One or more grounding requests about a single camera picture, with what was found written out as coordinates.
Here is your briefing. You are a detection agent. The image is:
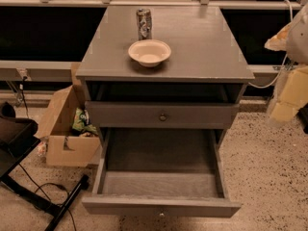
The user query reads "grey wooden drawer cabinet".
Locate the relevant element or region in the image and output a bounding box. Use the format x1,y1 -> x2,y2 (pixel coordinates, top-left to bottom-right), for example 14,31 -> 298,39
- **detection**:
77,6 -> 254,147

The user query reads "grey metal rail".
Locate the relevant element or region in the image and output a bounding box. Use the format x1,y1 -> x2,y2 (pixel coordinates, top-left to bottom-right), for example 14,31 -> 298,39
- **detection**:
0,61 -> 280,86

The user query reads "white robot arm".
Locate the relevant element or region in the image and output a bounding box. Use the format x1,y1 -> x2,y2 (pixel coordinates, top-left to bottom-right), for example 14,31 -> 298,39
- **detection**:
265,4 -> 308,127

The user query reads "green snack bag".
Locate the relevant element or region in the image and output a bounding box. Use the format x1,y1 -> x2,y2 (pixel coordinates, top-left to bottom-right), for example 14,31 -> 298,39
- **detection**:
72,108 -> 98,137

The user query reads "white paper bowl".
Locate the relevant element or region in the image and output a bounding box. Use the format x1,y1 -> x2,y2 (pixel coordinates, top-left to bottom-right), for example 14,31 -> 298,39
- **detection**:
128,39 -> 171,67

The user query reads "open cardboard box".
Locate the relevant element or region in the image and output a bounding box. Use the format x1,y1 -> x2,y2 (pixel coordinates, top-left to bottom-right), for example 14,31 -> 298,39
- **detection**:
36,63 -> 100,167

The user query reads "silver drink can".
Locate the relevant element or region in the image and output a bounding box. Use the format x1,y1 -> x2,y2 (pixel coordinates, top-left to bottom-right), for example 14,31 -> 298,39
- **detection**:
136,9 -> 152,40

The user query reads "white cable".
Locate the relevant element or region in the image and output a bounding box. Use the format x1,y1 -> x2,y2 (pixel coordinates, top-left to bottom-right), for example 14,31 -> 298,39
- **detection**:
247,0 -> 295,90

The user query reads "black office chair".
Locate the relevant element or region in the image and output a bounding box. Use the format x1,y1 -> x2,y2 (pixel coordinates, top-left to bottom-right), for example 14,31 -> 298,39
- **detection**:
0,102 -> 89,231

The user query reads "black floor cable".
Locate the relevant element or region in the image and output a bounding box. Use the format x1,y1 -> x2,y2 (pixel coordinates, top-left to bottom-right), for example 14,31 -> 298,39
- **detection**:
17,162 -> 78,231

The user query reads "grey drawer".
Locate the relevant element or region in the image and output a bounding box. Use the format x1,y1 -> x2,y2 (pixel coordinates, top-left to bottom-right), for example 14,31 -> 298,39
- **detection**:
83,128 -> 241,218
86,101 -> 239,129

